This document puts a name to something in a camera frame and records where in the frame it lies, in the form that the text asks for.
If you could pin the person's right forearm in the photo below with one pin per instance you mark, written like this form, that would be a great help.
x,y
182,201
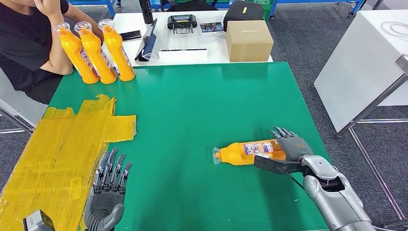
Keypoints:
x,y
57,54

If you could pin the printed pamphlet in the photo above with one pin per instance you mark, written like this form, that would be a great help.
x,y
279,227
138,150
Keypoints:
x,y
211,27

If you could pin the person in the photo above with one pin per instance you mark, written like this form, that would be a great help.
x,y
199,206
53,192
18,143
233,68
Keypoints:
x,y
22,41

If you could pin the orange detergent bottle clear cap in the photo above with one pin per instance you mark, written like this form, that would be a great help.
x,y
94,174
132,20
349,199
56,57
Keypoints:
x,y
95,54
236,154
118,54
75,54

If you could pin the flat white box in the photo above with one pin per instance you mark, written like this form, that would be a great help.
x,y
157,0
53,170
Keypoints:
x,y
182,55

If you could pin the white panel desk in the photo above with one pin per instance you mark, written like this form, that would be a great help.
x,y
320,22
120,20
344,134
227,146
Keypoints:
x,y
12,105

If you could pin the yellow taped cardboard sheet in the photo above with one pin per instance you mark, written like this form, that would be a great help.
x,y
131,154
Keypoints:
x,y
57,159

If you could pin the green plastic crate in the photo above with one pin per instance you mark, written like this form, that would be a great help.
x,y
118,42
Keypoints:
x,y
267,13

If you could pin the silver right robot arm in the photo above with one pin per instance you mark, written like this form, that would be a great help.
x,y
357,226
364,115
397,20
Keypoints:
x,y
334,197

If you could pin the brown cardboard box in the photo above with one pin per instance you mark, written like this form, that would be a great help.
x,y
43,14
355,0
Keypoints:
x,y
249,41

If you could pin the black bag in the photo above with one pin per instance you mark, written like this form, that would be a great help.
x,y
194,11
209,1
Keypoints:
x,y
241,13

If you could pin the black drink bottle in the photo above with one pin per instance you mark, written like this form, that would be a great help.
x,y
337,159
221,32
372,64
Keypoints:
x,y
146,12

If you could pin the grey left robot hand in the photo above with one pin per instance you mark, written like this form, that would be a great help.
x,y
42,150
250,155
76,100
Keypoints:
x,y
105,204

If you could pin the black smartphone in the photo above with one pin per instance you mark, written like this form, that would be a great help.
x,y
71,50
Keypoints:
x,y
132,35

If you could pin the black remote controller with screen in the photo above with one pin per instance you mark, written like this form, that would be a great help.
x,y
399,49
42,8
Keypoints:
x,y
182,21

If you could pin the tablet in blue case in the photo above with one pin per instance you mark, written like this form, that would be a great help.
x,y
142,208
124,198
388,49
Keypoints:
x,y
149,41

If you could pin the blue rack frame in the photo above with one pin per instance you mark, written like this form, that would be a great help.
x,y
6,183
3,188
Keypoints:
x,y
318,1
110,3

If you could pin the person's left forearm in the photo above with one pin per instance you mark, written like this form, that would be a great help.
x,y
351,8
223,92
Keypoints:
x,y
84,19

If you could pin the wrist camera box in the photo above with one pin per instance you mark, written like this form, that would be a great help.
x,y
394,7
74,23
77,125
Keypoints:
x,y
271,164
38,221

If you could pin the large white table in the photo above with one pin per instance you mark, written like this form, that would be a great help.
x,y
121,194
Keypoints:
x,y
353,73

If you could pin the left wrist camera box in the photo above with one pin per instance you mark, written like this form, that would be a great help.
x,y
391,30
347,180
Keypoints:
x,y
38,221

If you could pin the metal table frame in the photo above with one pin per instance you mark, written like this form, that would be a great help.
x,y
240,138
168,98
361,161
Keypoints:
x,y
403,63

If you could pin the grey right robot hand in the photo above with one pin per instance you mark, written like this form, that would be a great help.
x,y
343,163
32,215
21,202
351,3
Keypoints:
x,y
294,146

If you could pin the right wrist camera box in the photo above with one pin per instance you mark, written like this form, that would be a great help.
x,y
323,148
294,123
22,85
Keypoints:
x,y
271,164

